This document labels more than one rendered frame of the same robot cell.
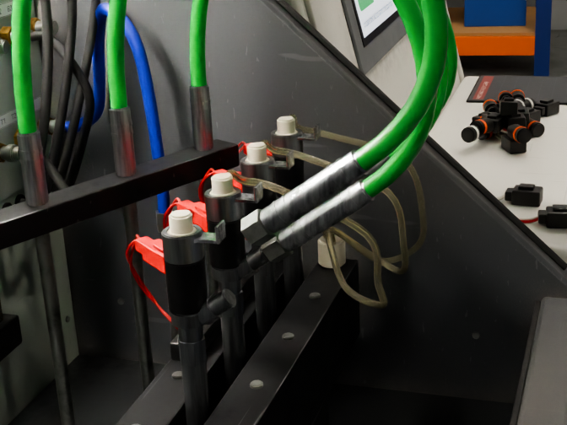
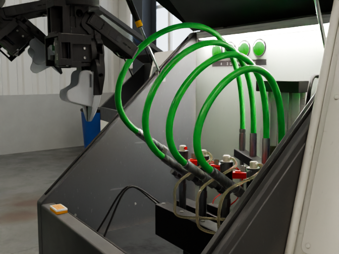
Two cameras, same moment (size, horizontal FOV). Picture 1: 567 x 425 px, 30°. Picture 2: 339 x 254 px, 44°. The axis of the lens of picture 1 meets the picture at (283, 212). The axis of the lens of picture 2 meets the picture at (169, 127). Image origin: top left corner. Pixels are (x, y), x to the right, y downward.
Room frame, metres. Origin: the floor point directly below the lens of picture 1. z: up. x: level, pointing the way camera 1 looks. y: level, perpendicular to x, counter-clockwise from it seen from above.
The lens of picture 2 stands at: (1.27, -0.77, 1.30)
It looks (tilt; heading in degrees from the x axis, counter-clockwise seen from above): 7 degrees down; 127
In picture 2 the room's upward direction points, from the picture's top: straight up
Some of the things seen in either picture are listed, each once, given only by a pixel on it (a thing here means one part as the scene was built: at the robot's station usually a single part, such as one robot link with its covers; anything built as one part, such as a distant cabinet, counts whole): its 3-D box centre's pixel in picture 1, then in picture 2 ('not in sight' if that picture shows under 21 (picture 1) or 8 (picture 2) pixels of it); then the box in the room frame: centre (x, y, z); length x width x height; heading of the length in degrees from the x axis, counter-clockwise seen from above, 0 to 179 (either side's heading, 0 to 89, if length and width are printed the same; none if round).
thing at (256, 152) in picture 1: (257, 160); (226, 162); (0.83, 0.02, 1.12); 0.02 x 0.02 x 0.03
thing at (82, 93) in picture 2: not in sight; (82, 96); (0.70, -0.27, 1.27); 0.06 x 0.03 x 0.09; 71
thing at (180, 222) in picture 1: (182, 231); (183, 151); (0.68, 0.07, 1.12); 0.02 x 0.02 x 0.03
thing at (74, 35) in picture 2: not in sight; (75, 35); (0.69, -0.27, 1.37); 0.09 x 0.08 x 0.12; 71
